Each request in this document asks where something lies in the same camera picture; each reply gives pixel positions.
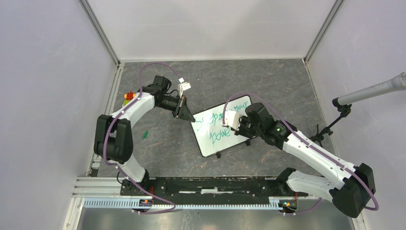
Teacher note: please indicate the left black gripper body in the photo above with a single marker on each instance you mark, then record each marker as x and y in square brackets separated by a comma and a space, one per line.
[177, 112]

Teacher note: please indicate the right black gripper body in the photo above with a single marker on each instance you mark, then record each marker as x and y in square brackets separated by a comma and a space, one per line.
[246, 129]

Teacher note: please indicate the small whiteboard with stand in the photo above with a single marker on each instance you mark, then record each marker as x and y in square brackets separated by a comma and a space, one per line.
[209, 133]

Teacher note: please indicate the green marker cap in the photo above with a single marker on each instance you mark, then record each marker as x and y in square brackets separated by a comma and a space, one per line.
[145, 134]

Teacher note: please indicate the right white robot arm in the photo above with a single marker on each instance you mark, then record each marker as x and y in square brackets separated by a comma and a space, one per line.
[350, 188]

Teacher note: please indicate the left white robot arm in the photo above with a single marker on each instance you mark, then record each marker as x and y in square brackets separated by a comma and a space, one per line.
[113, 136]

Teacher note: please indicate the black microphone stand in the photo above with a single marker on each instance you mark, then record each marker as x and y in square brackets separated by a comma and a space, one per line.
[344, 110]

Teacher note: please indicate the grey microphone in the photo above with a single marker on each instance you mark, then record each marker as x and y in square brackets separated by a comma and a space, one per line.
[397, 83]

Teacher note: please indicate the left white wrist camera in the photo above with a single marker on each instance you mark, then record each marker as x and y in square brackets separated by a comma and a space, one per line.
[183, 86]

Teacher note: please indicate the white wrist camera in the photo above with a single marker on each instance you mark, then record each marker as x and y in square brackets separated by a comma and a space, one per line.
[231, 119]
[183, 86]

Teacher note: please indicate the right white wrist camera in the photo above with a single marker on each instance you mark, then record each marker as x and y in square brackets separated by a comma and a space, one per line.
[231, 119]

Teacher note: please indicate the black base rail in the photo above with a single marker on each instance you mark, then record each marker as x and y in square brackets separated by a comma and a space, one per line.
[253, 190]

